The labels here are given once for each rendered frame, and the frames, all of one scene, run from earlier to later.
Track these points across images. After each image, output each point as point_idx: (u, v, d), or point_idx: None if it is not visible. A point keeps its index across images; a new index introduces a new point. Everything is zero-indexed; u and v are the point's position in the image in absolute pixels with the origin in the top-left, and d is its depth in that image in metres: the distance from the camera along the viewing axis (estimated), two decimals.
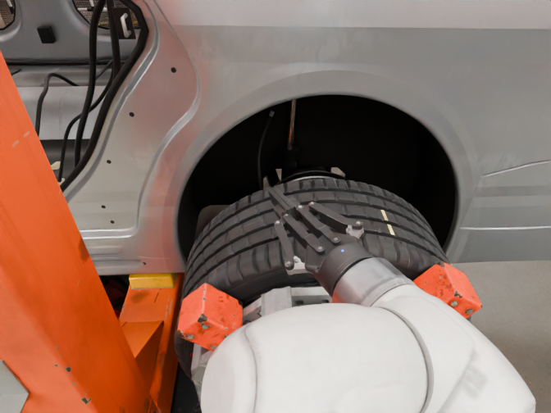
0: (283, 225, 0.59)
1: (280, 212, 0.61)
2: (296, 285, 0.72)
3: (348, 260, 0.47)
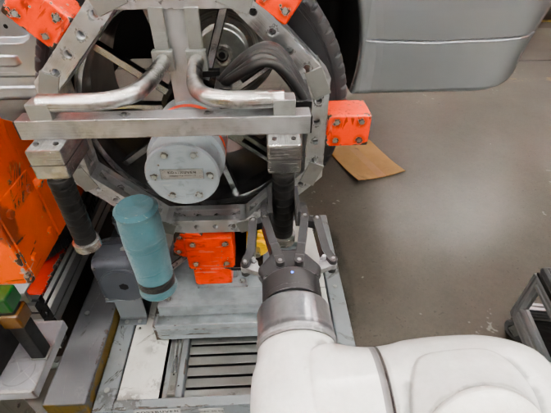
0: (257, 224, 0.59)
1: (263, 211, 0.61)
2: None
3: (290, 283, 0.46)
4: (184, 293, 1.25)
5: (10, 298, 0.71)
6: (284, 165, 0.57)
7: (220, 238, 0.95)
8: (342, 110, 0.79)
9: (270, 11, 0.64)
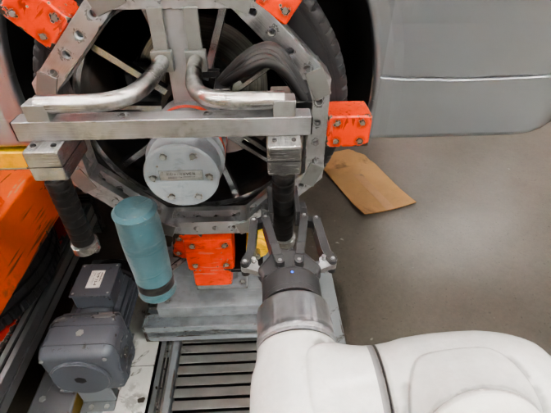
0: (257, 224, 0.59)
1: (264, 211, 0.61)
2: None
3: (290, 283, 0.46)
4: (183, 295, 1.24)
5: None
6: (284, 166, 0.57)
7: (220, 240, 0.95)
8: (343, 111, 0.78)
9: (270, 11, 0.64)
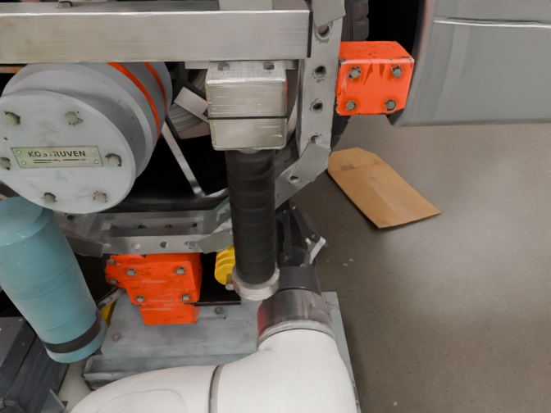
0: None
1: None
2: None
3: None
4: (138, 329, 0.92)
5: None
6: (248, 130, 0.25)
7: (173, 263, 0.63)
8: (363, 52, 0.46)
9: None
